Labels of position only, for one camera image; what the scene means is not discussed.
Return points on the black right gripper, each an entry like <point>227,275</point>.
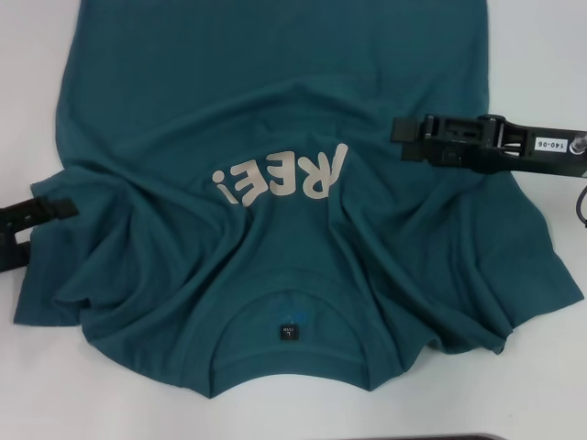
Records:
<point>518,158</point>

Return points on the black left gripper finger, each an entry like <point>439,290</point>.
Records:
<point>50,210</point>
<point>20,259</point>

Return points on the teal t-shirt with white print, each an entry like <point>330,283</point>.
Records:
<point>275,114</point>

